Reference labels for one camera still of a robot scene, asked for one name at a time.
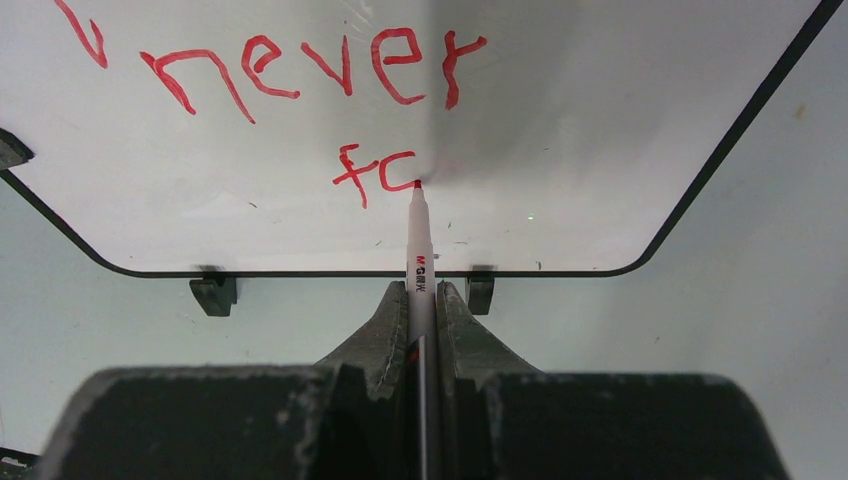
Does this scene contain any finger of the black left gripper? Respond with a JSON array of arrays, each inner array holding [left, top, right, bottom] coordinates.
[[0, 128, 35, 170]]

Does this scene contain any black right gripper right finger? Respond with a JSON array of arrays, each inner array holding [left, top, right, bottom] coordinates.
[[437, 282, 789, 479]]

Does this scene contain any red whiteboard marker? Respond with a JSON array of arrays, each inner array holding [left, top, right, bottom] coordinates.
[[406, 180, 442, 479]]

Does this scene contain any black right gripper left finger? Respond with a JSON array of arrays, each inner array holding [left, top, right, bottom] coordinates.
[[36, 281, 408, 479]]

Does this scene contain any white whiteboard black frame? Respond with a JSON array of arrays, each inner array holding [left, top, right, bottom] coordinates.
[[1, 1, 839, 316]]

